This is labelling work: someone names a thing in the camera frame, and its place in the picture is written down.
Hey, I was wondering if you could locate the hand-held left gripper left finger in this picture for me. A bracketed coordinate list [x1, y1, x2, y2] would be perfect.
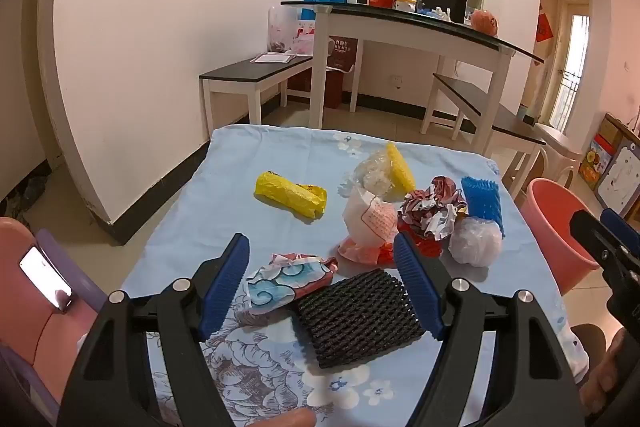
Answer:
[56, 233, 251, 427]

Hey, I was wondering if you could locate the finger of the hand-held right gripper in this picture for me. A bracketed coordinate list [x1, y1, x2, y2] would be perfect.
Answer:
[601, 208, 640, 253]
[571, 209, 640, 278]

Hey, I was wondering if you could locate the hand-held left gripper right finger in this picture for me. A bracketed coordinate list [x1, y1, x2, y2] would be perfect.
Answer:
[392, 231, 586, 427]

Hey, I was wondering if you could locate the pink plastic bucket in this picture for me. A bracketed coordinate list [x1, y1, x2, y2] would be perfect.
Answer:
[525, 178, 603, 297]

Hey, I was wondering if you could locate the black foam net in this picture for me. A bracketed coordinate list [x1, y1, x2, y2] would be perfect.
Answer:
[295, 269, 424, 370]

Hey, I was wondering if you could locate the red white wrapper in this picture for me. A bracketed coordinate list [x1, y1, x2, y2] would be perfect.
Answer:
[400, 176, 468, 240]

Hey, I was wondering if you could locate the white paper bag red print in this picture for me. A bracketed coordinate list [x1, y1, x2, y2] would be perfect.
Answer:
[342, 187, 401, 253]

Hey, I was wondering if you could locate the person's right hand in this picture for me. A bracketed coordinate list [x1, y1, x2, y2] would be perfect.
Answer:
[580, 327, 640, 413]

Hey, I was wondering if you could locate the person's left hand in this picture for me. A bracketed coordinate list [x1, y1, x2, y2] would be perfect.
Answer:
[250, 408, 317, 427]

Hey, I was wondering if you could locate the red foam net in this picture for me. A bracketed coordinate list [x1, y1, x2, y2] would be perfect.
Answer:
[400, 232, 444, 259]

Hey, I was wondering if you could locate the cloud print snack wrapper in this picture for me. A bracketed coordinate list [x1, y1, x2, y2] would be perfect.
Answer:
[245, 252, 339, 316]

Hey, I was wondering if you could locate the orange red plastic bag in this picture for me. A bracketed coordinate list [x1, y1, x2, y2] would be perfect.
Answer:
[337, 237, 397, 266]

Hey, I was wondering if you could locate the colourful fruit carton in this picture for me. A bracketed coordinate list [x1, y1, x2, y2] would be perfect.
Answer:
[578, 134, 618, 192]

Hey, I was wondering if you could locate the white crumpled plastic bag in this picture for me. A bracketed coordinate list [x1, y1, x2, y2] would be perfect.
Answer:
[448, 216, 502, 268]

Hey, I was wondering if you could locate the blue floral tablecloth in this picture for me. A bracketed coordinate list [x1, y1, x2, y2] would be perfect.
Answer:
[120, 124, 588, 427]

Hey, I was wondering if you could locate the beige plastic stool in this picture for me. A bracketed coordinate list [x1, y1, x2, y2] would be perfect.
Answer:
[500, 124, 583, 202]

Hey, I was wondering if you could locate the wooden cabinet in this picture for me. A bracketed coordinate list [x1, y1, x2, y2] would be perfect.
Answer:
[597, 112, 640, 148]

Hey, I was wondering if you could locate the blue foam net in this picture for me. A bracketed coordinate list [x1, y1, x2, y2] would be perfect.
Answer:
[460, 177, 506, 239]

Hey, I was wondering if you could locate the yellow plastic bag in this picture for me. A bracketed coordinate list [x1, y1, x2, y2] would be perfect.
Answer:
[255, 172, 328, 220]

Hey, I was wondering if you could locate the yellow foam net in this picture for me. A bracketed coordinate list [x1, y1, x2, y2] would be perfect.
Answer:
[385, 142, 417, 200]

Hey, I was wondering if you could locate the clear plastic bag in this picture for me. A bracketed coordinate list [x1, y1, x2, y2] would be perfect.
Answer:
[350, 152, 396, 198]

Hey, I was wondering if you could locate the balcony door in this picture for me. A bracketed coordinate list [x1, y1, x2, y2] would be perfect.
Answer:
[545, 0, 593, 132]

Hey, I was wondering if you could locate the smartphone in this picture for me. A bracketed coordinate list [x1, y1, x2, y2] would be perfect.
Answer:
[19, 246, 73, 313]

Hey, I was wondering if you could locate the white bench black seat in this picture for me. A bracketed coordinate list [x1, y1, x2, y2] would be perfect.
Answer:
[421, 73, 547, 198]

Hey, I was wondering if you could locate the pink purple chair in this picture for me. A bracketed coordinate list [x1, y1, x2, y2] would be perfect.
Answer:
[0, 216, 108, 427]

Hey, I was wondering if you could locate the long bench with paper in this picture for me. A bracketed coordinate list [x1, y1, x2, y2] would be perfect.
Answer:
[199, 56, 315, 132]

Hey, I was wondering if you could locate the dark red paper bag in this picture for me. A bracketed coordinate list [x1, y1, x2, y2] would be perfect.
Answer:
[322, 36, 358, 110]

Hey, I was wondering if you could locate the paper sheet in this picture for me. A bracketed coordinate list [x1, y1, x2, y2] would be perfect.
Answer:
[250, 52, 296, 64]

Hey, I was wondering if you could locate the peach shaped ornament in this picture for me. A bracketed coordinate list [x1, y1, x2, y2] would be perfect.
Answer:
[471, 9, 500, 38]

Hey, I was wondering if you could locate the white dining table black top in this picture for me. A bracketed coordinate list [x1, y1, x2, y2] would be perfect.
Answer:
[280, 1, 545, 158]

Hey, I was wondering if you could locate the pink white plastic bag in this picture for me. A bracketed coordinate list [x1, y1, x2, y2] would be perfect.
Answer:
[295, 19, 317, 58]

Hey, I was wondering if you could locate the clear plastic jar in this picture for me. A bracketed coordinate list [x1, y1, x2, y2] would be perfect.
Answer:
[267, 5, 297, 52]

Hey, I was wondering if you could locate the purple frame drawing board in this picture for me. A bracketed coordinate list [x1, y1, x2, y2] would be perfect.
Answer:
[595, 142, 640, 218]

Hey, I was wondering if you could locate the red wall decoration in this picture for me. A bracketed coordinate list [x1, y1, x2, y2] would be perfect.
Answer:
[534, 4, 556, 42]

